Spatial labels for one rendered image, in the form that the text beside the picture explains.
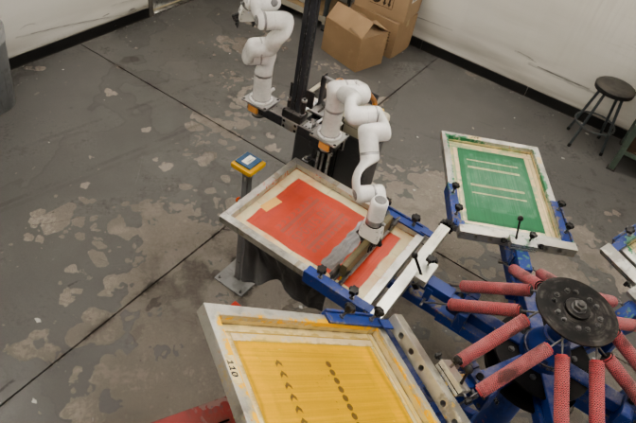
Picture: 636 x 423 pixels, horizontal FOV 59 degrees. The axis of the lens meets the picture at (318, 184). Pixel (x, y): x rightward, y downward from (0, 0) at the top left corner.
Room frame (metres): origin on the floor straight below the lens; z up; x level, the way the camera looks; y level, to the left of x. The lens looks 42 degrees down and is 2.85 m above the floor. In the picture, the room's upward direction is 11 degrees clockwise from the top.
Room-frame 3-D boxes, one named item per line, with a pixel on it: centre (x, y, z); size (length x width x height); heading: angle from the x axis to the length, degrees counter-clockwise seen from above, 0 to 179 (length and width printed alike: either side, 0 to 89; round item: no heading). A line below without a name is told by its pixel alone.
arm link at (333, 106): (2.33, -0.02, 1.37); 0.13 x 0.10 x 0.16; 113
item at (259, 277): (1.67, 0.07, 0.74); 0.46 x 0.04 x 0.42; 62
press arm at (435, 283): (1.57, -0.57, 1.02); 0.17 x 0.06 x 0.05; 62
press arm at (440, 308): (1.63, -0.46, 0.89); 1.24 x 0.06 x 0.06; 62
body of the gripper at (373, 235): (1.72, -0.27, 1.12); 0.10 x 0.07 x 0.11; 62
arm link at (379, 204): (1.76, -0.26, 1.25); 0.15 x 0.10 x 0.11; 23
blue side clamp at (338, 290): (1.47, -0.16, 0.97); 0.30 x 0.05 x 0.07; 62
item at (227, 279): (2.19, 0.37, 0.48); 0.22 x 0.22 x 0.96; 62
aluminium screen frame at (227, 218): (1.83, -0.07, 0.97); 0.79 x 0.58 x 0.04; 62
